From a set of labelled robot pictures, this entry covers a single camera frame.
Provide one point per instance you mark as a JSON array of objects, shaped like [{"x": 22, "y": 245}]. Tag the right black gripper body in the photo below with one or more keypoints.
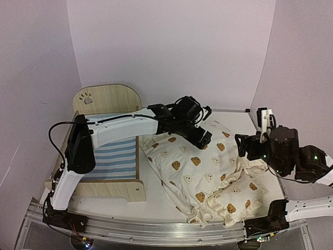
[{"x": 252, "y": 155}]

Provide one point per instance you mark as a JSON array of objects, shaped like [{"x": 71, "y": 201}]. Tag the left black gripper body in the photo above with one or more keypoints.
[{"x": 183, "y": 132}]

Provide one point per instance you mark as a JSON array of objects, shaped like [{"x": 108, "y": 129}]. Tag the large bear print cushion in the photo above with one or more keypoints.
[{"x": 189, "y": 176}]

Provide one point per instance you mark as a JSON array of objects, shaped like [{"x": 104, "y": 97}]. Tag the wooden pet bed frame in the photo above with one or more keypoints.
[{"x": 117, "y": 164}]

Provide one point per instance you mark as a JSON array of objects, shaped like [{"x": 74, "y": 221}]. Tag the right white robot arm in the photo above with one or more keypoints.
[{"x": 314, "y": 166}]

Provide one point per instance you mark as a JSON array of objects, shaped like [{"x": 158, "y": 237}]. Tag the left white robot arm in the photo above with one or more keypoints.
[{"x": 85, "y": 136}]

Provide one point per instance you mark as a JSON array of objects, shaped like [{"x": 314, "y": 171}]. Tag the small bear print pillow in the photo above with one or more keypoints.
[{"x": 240, "y": 200}]

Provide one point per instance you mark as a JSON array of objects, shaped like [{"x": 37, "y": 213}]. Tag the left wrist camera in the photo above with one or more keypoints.
[{"x": 204, "y": 113}]

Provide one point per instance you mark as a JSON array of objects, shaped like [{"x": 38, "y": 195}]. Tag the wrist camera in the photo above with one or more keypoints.
[
  {"x": 266, "y": 122},
  {"x": 204, "y": 113}
]

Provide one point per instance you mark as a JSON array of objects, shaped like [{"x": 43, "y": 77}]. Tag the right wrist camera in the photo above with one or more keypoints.
[{"x": 266, "y": 122}]

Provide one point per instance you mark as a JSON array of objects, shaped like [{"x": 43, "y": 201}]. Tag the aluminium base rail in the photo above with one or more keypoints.
[{"x": 153, "y": 224}]

